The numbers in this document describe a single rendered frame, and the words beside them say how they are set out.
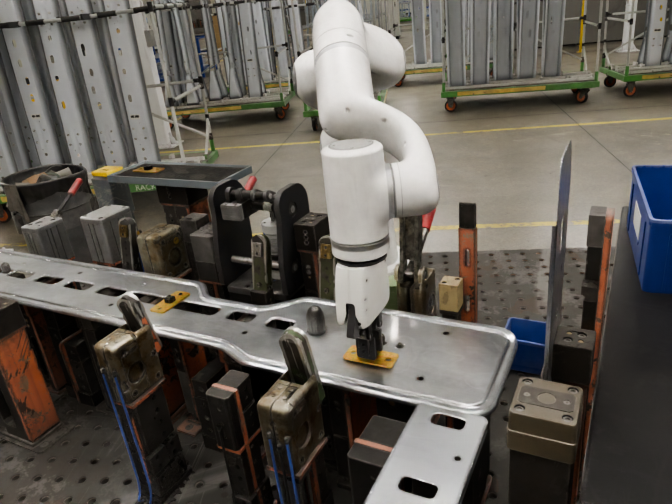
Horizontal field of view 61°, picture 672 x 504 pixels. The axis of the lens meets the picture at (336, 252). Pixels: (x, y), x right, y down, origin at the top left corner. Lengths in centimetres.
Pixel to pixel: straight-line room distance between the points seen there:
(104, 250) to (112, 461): 49
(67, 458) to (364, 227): 88
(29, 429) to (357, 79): 102
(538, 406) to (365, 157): 37
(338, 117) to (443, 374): 41
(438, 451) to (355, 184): 35
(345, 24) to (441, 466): 68
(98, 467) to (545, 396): 92
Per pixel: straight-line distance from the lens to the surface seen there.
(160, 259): 135
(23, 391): 141
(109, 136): 551
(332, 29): 98
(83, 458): 138
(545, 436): 75
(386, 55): 113
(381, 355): 92
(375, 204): 76
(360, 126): 86
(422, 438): 78
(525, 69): 821
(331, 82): 89
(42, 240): 169
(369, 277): 81
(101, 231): 146
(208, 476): 123
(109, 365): 103
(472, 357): 92
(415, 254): 101
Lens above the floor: 153
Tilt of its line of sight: 24 degrees down
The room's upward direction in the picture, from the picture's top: 6 degrees counter-clockwise
